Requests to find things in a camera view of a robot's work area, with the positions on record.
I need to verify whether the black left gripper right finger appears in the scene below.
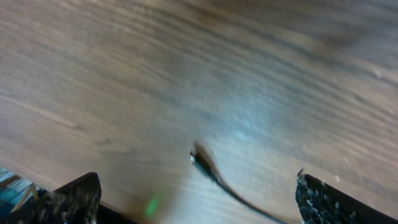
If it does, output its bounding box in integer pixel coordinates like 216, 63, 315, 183
295, 170, 397, 224

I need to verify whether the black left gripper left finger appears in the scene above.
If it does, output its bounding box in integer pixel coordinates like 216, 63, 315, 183
1, 172, 101, 224

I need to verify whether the black USB cable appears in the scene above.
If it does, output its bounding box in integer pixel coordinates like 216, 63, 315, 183
189, 142, 290, 224

